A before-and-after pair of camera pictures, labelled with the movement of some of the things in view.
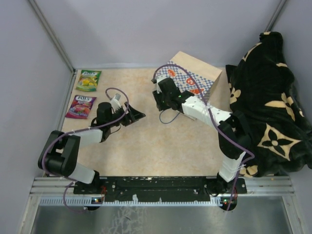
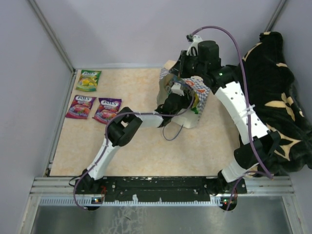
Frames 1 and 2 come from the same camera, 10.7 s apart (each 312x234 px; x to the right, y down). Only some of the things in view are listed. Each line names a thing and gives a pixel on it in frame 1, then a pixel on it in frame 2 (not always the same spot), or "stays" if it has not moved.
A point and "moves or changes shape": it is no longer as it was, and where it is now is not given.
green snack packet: x=88 y=80 stays
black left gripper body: x=118 y=113 → x=185 y=103
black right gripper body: x=162 y=101 → x=191 y=67
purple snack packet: x=80 y=107 stays
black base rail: x=159 y=189 stays
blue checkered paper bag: x=191 y=75 moves or changes shape
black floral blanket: x=263 y=89 stays
